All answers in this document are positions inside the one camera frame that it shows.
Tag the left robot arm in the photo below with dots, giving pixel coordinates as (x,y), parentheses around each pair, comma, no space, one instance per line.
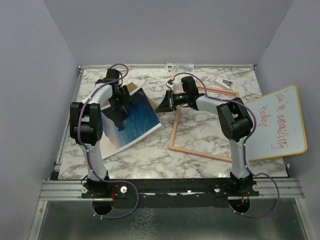
(86,125)

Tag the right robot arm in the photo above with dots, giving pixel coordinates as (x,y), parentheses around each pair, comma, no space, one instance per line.
(234,118)

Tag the blue landscape photo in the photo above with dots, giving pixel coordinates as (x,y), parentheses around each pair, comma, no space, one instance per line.
(120,133)

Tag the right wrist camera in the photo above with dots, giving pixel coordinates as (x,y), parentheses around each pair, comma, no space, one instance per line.
(170,84)

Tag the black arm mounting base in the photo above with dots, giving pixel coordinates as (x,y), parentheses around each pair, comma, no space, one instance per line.
(168,193)

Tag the pink picture frame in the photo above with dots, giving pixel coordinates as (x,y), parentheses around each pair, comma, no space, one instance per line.
(199,133)

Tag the yellow rimmed whiteboard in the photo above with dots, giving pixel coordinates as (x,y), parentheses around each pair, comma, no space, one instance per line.
(280,127)

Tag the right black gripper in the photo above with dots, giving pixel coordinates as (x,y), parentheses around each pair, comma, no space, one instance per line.
(165,106)

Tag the small label card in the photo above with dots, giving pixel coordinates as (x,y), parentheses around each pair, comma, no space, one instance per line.
(174,68)

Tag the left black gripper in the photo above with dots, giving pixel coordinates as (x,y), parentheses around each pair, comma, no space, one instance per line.
(126,99)

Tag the white marker eraser piece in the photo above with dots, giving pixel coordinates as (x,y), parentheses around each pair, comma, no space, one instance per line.
(223,83)

